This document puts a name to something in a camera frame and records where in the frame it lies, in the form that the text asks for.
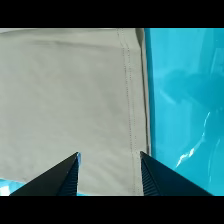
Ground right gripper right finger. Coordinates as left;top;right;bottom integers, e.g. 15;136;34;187
139;150;215;197

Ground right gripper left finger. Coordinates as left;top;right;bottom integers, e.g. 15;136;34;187
9;151;82;197

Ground beige garment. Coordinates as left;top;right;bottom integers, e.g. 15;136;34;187
0;28;153;197

